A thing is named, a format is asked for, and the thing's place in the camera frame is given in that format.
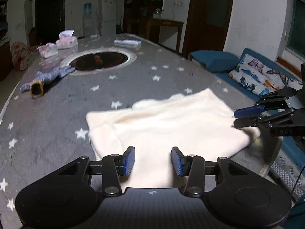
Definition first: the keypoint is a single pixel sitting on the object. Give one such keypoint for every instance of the round black induction cooktop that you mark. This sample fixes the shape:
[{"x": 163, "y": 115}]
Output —
[{"x": 98, "y": 61}]

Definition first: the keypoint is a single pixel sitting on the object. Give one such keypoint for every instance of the round patterned fan heater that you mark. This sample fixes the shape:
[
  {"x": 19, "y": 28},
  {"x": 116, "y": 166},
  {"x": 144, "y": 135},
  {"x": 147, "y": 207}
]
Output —
[{"x": 22, "y": 55}]

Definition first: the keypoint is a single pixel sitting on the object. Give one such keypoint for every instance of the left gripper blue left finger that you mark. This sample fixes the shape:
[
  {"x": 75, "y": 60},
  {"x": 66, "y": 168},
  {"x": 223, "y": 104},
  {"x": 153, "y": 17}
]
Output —
[{"x": 115, "y": 166}]

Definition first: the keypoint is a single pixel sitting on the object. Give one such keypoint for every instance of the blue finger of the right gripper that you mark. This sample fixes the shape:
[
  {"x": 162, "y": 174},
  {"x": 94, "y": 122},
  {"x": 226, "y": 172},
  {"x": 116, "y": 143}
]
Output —
[
  {"x": 271, "y": 101},
  {"x": 246, "y": 122}
]

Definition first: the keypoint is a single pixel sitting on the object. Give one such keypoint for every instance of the butterfly pattern pillow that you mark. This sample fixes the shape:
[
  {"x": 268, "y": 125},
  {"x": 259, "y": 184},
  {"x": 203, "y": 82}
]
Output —
[{"x": 259, "y": 79}]

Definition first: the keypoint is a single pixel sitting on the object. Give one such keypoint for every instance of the white refrigerator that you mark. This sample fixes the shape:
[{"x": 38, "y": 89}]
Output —
[{"x": 108, "y": 17}]

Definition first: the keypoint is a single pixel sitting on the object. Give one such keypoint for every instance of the cream white sweatshirt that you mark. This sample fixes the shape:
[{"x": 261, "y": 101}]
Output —
[{"x": 198, "y": 124}]

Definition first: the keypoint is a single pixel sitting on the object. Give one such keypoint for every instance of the dark wooden side table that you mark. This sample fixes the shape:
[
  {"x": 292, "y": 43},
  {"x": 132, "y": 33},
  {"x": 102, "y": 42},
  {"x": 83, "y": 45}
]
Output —
[{"x": 161, "y": 30}]

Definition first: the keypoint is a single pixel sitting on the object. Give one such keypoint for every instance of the water dispenser with blue bottle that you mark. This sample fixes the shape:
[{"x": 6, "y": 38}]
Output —
[{"x": 88, "y": 20}]

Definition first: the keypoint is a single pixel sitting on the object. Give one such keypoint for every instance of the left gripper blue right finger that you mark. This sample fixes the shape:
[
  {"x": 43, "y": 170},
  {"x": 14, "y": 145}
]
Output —
[{"x": 192, "y": 167}]

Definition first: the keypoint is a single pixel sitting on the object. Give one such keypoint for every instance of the small pink tissue pack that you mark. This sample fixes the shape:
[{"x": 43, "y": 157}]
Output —
[{"x": 48, "y": 50}]

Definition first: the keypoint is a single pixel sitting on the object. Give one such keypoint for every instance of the pink tissue box with tissue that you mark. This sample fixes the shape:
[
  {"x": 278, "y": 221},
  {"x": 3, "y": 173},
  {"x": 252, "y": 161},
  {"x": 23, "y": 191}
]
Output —
[{"x": 66, "y": 40}]

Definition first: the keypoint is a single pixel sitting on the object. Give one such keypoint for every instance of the blue sofa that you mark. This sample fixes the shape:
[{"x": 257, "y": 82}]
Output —
[{"x": 289, "y": 166}]

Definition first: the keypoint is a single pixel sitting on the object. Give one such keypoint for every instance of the white remote control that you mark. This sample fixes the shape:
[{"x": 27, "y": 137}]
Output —
[{"x": 128, "y": 42}]

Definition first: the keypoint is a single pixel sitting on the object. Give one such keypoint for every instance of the blue grey knitted sock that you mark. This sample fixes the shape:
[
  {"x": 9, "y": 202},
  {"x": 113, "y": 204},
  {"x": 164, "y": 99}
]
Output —
[{"x": 38, "y": 84}]

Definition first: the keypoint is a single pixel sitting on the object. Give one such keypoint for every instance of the blue cushion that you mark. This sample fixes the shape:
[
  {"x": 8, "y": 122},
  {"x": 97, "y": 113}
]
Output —
[{"x": 215, "y": 61}]

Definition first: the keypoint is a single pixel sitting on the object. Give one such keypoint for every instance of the grey star pattern tablecloth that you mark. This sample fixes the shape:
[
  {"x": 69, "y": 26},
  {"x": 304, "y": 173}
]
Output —
[{"x": 52, "y": 179}]

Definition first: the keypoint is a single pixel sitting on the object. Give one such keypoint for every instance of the dark wooden shelf cabinet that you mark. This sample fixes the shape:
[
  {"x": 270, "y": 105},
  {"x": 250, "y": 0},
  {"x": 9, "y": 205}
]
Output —
[{"x": 137, "y": 13}]

